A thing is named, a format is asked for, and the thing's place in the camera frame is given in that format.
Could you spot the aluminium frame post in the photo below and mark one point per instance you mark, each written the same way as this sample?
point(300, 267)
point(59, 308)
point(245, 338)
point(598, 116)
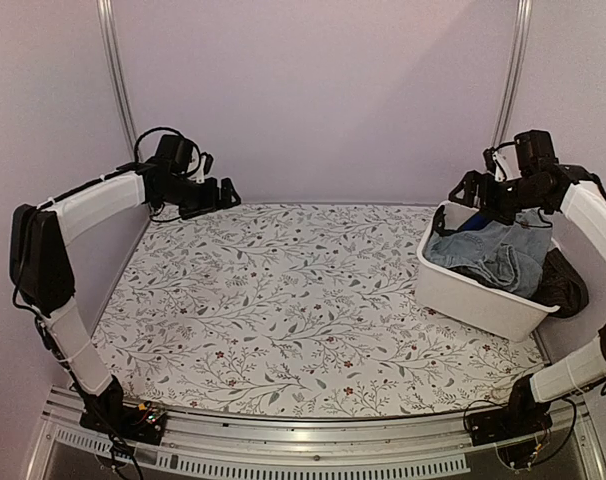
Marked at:
point(515, 65)
point(109, 37)

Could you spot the black striped garment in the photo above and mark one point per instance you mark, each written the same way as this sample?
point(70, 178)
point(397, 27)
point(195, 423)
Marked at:
point(561, 286)

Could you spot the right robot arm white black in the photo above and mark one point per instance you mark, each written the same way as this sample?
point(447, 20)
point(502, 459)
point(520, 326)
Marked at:
point(578, 196)

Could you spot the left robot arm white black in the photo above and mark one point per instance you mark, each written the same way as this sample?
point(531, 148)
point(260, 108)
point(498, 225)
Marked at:
point(40, 268)

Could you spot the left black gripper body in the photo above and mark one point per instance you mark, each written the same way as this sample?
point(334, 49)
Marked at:
point(183, 193)

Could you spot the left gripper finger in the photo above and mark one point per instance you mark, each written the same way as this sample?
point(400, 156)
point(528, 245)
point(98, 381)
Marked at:
point(188, 211)
point(228, 196)

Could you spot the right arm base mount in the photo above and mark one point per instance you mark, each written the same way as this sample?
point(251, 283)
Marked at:
point(502, 423)

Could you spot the right aluminium frame post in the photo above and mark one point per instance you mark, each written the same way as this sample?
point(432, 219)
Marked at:
point(515, 65)

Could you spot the floral patterned table mat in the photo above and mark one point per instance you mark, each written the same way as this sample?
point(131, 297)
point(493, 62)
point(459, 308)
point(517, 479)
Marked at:
point(305, 311)

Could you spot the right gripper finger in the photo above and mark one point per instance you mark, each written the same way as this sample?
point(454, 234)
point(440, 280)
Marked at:
point(466, 191)
point(499, 212)

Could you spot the light blue denim skirt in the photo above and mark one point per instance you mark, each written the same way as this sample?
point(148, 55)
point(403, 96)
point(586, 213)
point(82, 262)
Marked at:
point(504, 257)

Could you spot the blue garment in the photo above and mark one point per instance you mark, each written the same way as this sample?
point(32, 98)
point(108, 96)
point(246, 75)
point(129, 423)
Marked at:
point(476, 222)

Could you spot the white plastic laundry basket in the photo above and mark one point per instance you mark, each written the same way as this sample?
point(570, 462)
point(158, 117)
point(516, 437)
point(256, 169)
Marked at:
point(463, 299)

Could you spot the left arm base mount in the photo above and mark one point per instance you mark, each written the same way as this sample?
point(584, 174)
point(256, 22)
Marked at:
point(143, 423)

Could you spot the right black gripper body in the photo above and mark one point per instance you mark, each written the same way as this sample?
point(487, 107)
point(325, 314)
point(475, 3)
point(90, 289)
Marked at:
point(509, 199)

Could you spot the aluminium front rail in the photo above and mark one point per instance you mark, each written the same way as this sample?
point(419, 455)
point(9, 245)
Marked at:
point(214, 445)

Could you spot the left aluminium frame post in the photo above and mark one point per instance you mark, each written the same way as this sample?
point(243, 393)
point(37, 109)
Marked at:
point(109, 37)

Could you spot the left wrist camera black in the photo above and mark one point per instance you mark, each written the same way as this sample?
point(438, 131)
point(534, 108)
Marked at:
point(183, 155)

